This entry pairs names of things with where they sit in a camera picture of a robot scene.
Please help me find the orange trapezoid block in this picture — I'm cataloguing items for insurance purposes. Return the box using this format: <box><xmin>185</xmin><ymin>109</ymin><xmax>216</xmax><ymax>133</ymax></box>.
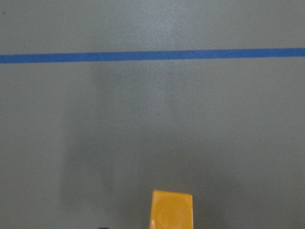
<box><xmin>149</xmin><ymin>190</ymin><xmax>193</xmax><ymax>229</ymax></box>

